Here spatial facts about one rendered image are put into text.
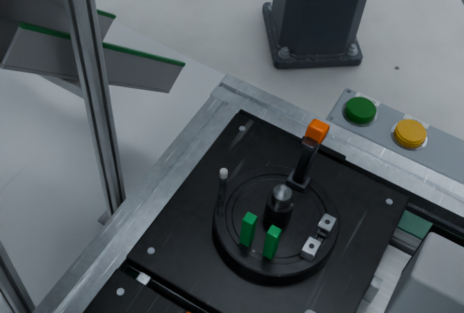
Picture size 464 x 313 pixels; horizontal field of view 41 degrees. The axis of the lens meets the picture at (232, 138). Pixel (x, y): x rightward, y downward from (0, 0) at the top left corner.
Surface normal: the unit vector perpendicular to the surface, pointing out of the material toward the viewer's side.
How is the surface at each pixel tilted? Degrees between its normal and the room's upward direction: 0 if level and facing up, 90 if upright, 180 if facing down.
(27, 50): 90
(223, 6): 0
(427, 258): 0
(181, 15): 0
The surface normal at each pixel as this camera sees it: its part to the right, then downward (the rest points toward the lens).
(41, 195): 0.06, -0.60
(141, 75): 0.76, 0.55
